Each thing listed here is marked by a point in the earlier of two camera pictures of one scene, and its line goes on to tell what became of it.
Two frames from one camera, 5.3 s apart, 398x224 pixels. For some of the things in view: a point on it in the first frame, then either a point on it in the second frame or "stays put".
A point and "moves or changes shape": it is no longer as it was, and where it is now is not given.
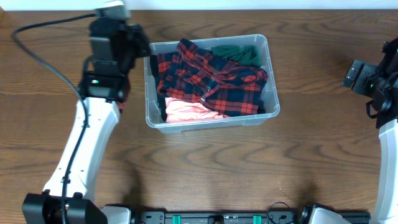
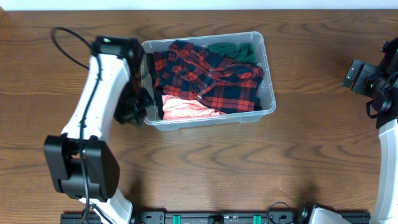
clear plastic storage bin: x=209 y=83 stays put
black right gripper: x=371 y=72 stays put
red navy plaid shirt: x=190 y=73 stays put
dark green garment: x=247 y=55 moves or changes shape
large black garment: x=154 y=61 moves or changes shape
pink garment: x=178 y=109 moves or changes shape
